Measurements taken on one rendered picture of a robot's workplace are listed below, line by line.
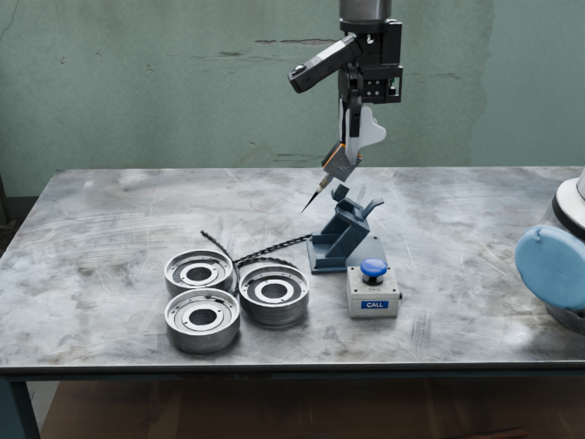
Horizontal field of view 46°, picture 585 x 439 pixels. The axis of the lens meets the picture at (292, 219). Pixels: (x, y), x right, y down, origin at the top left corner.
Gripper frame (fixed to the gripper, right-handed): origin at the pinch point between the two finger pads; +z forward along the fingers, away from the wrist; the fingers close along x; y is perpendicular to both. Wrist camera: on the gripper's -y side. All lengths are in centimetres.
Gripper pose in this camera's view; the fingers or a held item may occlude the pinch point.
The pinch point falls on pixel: (346, 152)
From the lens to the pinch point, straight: 107.7
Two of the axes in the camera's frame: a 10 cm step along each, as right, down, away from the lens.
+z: 0.1, 9.1, 4.2
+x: -1.4, -4.1, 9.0
